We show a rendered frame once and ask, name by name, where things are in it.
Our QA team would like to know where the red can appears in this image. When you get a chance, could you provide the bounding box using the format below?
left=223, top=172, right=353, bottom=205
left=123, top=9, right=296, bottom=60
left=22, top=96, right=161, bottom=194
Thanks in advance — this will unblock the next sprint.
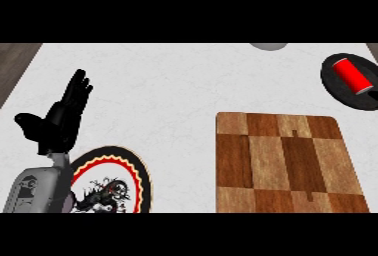
left=331, top=57, right=375, bottom=96

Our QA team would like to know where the round black patterned plate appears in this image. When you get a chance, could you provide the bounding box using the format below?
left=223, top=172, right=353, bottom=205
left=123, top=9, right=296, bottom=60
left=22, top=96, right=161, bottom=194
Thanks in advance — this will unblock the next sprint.
left=62, top=145, right=154, bottom=214

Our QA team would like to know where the black pan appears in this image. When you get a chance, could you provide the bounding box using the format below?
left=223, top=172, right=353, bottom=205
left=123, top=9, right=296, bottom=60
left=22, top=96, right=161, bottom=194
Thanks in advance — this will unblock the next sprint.
left=319, top=52, right=378, bottom=112

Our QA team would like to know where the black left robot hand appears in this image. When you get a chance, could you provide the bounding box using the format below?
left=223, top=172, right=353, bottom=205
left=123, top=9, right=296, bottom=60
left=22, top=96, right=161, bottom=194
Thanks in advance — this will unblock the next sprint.
left=14, top=68, right=95, bottom=156

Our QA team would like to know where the grey round object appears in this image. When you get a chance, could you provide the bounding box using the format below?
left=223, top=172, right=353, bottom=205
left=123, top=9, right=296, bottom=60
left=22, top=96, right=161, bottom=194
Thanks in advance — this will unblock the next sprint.
left=248, top=43, right=290, bottom=52

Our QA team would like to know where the checkered wooden cutting board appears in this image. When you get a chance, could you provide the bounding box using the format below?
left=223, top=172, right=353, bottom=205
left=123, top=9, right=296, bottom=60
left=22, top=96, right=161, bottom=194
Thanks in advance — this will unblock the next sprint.
left=214, top=111, right=372, bottom=214

